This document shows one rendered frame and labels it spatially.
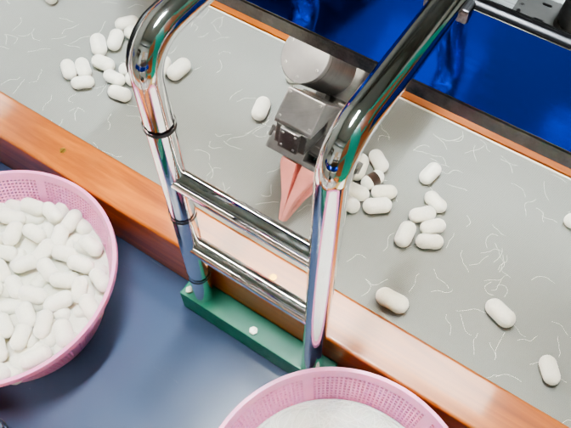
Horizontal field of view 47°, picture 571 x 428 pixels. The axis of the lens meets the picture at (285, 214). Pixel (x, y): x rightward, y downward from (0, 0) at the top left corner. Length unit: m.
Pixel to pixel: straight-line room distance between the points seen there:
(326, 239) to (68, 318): 0.41
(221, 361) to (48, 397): 0.20
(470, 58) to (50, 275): 0.52
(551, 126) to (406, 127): 0.42
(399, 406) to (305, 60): 0.36
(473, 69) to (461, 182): 0.37
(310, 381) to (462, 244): 0.25
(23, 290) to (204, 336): 0.21
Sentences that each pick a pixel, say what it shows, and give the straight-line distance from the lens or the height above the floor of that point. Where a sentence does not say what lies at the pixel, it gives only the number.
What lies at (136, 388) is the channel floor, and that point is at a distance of 0.79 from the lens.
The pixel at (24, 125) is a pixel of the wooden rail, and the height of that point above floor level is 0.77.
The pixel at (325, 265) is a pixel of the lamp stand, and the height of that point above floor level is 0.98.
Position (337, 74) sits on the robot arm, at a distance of 0.67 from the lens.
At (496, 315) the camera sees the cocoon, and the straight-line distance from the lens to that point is 0.75.
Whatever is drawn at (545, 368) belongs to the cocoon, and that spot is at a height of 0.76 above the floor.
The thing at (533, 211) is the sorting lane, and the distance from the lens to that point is 0.85.
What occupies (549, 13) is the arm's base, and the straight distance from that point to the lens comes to 1.18.
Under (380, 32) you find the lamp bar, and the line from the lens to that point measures 0.50.
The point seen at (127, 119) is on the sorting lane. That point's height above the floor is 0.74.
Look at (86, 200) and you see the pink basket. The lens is 0.81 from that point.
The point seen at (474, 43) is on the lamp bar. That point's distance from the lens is 0.49.
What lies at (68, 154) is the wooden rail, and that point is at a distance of 0.85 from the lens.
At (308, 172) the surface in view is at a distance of 0.72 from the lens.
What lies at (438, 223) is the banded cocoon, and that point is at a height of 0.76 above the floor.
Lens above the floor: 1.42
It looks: 59 degrees down
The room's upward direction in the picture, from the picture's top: straight up
